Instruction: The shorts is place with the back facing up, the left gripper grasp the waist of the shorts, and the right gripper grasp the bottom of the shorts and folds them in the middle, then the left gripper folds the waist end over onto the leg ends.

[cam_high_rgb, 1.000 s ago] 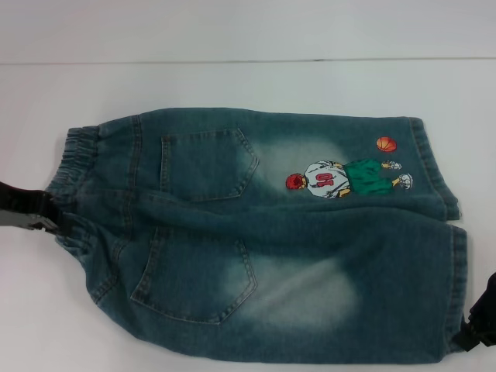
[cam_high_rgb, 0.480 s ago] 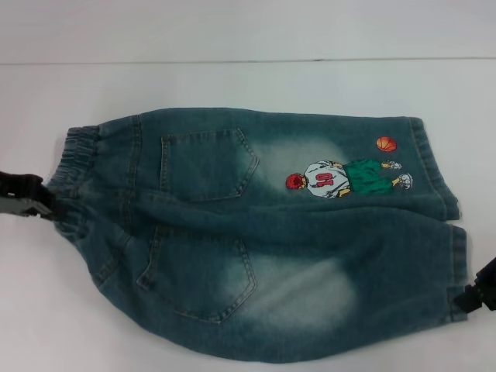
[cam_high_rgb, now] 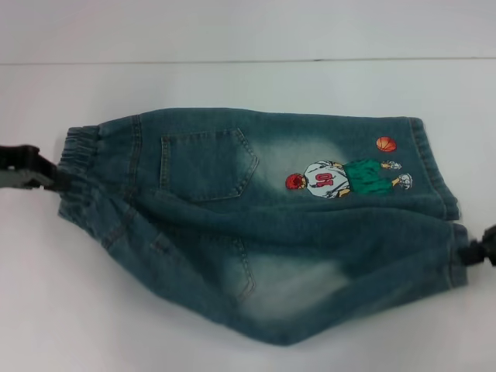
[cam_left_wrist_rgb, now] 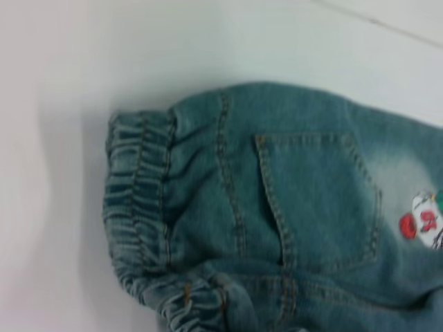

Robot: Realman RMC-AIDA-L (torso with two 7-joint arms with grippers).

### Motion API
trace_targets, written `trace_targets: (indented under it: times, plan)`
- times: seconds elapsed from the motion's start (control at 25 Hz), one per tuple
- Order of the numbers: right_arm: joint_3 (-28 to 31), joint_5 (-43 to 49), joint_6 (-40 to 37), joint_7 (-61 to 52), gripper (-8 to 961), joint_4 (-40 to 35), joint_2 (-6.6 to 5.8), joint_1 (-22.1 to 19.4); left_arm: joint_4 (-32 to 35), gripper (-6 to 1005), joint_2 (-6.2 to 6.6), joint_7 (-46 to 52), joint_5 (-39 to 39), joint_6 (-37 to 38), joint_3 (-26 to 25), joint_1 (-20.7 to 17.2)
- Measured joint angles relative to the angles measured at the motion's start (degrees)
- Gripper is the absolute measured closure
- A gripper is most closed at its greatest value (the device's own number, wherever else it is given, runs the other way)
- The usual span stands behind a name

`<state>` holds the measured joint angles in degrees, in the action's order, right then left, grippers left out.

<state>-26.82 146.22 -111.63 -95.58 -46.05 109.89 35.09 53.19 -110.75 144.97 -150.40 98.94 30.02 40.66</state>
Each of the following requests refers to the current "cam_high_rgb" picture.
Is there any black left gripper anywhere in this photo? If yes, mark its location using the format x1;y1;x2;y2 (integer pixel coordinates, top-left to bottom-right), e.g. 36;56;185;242
0;143;71;192

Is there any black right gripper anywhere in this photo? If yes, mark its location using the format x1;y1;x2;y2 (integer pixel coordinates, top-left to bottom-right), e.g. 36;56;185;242
456;223;496;269

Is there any blue denim shorts basketball embroidery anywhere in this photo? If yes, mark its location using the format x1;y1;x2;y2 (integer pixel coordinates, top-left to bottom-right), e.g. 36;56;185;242
57;108;470;360

